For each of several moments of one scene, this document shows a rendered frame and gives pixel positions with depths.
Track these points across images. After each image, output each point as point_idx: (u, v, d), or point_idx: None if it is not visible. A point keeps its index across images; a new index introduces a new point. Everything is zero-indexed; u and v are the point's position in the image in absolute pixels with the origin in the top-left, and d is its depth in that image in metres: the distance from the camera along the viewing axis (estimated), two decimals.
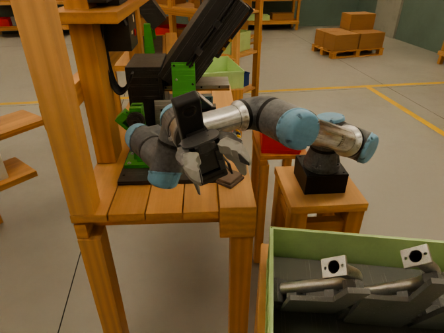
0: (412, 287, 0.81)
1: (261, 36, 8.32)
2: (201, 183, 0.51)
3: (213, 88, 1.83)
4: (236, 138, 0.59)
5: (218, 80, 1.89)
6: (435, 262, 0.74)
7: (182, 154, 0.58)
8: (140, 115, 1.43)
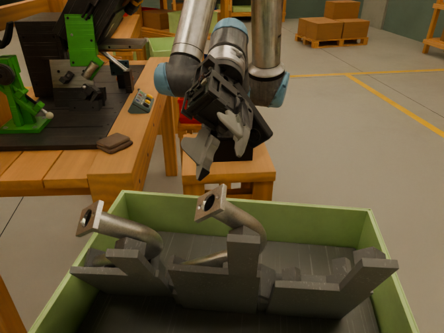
0: None
1: None
2: (238, 157, 0.49)
3: (123, 48, 1.60)
4: None
5: (131, 41, 1.66)
6: (250, 215, 0.51)
7: (247, 117, 0.55)
8: (6, 68, 1.20)
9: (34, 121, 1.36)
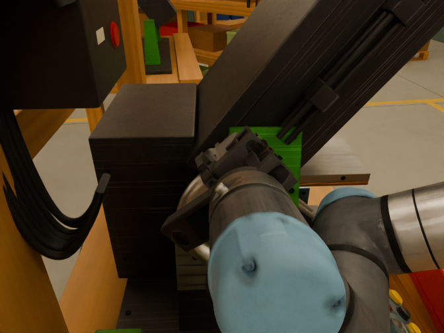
0: None
1: None
2: None
3: (328, 180, 0.70)
4: None
5: (332, 156, 0.75)
6: (193, 182, 0.53)
7: None
8: None
9: None
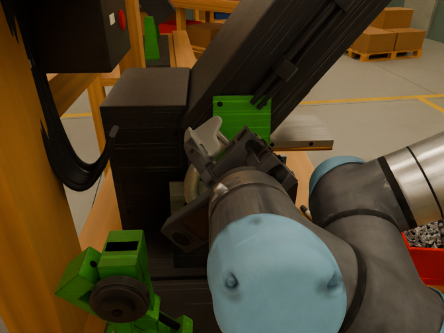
0: None
1: None
2: (189, 129, 0.51)
3: (298, 146, 0.83)
4: None
5: (303, 127, 0.89)
6: None
7: (194, 161, 0.43)
8: (135, 293, 0.43)
9: None
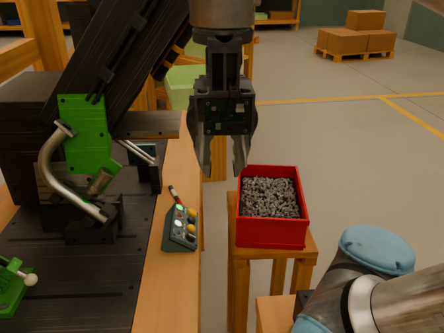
0: (58, 180, 0.92)
1: (258, 37, 7.51)
2: (234, 176, 0.53)
3: (150, 135, 1.03)
4: (191, 133, 0.50)
5: (162, 120, 1.09)
6: (45, 143, 0.87)
7: None
8: None
9: (5, 288, 0.79)
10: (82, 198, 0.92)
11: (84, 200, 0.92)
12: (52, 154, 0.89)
